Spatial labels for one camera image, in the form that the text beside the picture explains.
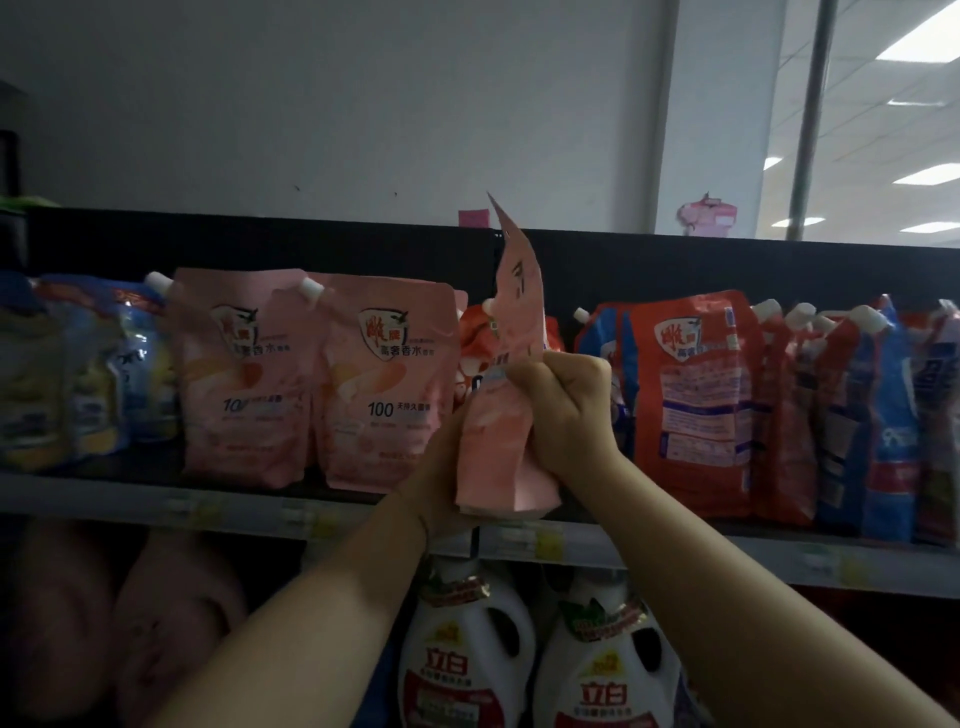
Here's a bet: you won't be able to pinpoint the white detergent jug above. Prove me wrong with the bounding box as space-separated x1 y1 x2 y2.
397 558 538 728
533 573 680 728

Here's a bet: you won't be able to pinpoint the orange OMO detergent pouches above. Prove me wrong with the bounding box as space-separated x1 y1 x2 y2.
455 299 565 410

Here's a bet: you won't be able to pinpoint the person's right hand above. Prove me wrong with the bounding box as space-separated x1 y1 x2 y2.
506 350 624 490

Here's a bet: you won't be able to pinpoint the person's right forearm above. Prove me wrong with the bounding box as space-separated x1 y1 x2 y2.
562 449 960 728

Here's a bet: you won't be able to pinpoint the blue Diao detergent pouch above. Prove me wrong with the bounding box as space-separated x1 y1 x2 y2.
809 293 925 543
572 303 640 459

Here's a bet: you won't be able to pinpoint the person's left hand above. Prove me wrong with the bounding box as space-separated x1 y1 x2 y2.
393 397 483 543

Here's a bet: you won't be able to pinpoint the person's left forearm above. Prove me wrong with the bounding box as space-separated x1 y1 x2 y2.
149 494 433 728

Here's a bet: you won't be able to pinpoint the dark metal shelf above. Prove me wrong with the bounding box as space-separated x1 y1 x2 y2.
0 203 960 728

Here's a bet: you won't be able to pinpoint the grey vertical pole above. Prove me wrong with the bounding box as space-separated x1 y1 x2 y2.
785 0 840 241

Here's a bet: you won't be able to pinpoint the pink bagged item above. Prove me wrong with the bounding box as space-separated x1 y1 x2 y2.
677 193 738 238

